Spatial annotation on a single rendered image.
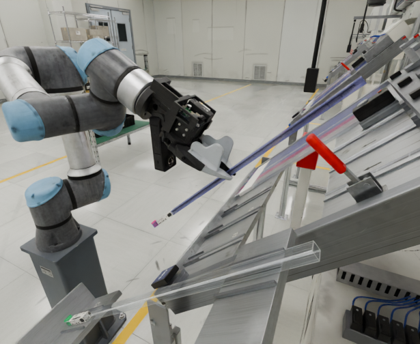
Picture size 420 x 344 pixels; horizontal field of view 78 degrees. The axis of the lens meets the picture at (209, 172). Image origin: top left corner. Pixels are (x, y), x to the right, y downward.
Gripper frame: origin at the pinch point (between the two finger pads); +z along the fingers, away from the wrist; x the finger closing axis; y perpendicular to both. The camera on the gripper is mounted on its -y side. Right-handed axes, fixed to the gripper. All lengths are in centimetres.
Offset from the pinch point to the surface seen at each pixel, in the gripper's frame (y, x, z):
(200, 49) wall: -241, 871, -409
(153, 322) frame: -28.4, -15.0, 7.2
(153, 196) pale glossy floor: -143, 111, -47
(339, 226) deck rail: 11.5, -10.2, 15.2
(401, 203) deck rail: 18.1, -10.2, 17.0
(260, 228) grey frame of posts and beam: -52, 60, 24
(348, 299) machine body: -16.8, 16.0, 42.6
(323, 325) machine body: -19.4, 6.0, 38.3
